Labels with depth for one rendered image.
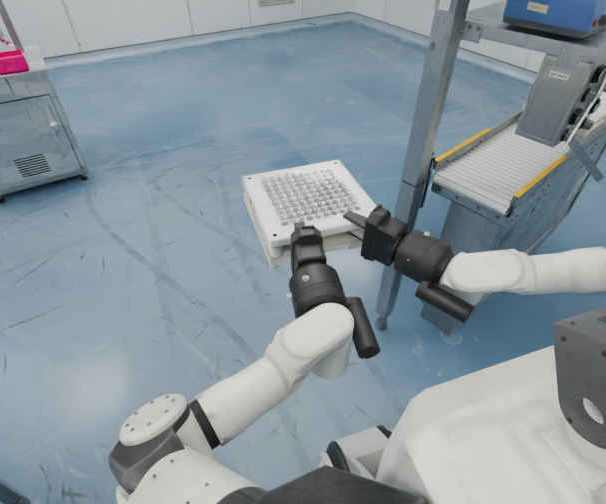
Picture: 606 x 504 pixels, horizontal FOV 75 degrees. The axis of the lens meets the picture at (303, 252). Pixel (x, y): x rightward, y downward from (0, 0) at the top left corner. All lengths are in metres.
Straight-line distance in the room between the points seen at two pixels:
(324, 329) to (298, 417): 1.15
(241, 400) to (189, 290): 1.63
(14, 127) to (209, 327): 1.79
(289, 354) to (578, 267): 0.47
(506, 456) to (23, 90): 2.91
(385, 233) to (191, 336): 1.37
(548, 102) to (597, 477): 0.95
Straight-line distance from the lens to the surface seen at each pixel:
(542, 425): 0.35
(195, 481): 0.40
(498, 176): 1.45
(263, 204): 0.83
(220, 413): 0.54
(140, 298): 2.18
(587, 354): 0.25
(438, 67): 1.22
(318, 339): 0.55
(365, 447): 0.95
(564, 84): 1.16
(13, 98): 2.99
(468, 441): 0.33
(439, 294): 0.72
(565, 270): 0.74
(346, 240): 0.82
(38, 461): 1.90
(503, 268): 0.70
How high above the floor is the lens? 1.54
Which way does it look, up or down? 43 degrees down
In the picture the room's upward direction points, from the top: straight up
